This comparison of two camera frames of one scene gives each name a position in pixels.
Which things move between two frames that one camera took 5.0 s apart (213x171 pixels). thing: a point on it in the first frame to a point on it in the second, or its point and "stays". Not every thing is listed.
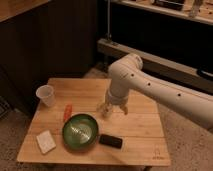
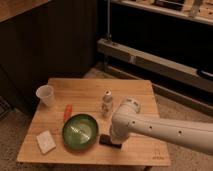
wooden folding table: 68,130 stays
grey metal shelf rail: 160,64 stays
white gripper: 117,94 to 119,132
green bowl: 80,131 stays
